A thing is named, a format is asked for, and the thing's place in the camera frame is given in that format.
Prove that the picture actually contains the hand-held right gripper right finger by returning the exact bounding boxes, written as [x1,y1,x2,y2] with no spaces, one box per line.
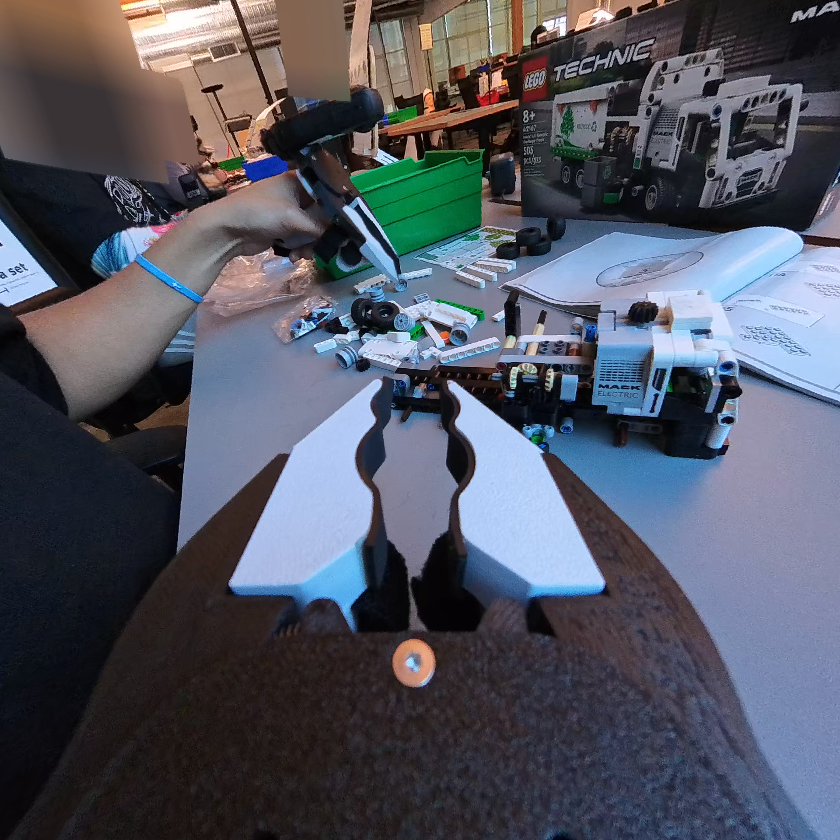
[440,379,606,623]

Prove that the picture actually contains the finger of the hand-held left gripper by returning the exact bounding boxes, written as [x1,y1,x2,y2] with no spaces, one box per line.
[346,197,401,275]
[331,203,396,280]

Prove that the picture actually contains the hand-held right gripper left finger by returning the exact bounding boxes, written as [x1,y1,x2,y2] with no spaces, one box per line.
[227,376,396,632]

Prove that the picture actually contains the small clear bag of pins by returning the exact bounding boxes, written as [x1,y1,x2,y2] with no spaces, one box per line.
[272,295,337,343]

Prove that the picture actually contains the large clear plastic bag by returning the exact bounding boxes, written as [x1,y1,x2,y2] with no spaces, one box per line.
[203,252,319,318]

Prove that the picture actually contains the pile of lego pieces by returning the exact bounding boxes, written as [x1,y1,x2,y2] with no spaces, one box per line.
[314,293,506,375]

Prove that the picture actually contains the partly built lego truck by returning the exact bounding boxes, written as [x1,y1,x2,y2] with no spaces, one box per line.
[390,290,744,460]

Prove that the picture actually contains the person's left forearm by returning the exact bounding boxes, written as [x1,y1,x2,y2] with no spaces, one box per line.
[18,220,204,421]

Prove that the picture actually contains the lego set box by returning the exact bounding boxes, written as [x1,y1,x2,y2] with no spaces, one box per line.
[518,0,840,232]

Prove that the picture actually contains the person's left hand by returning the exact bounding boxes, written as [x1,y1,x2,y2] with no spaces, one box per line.
[190,172,324,290]

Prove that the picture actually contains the green plastic bin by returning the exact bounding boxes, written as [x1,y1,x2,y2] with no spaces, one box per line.
[314,150,485,280]

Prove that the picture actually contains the green and white sticker sheet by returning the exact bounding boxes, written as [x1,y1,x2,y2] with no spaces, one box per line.
[415,226,519,270]

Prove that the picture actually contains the black floor lamp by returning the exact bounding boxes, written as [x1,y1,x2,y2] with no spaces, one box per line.
[200,83,227,142]

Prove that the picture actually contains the wooden background table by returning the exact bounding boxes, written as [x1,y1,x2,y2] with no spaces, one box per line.
[381,100,519,158]

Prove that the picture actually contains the blue wristband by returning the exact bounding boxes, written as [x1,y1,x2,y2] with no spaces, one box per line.
[133,254,204,305]

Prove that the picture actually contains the colourful printed cloth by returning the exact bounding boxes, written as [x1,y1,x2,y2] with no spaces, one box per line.
[91,220,198,280]

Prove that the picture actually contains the person's black clothing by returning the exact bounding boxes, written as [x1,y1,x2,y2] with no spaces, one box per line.
[0,157,198,815]

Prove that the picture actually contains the white instruction booklet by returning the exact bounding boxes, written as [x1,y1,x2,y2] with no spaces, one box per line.
[500,226,840,404]

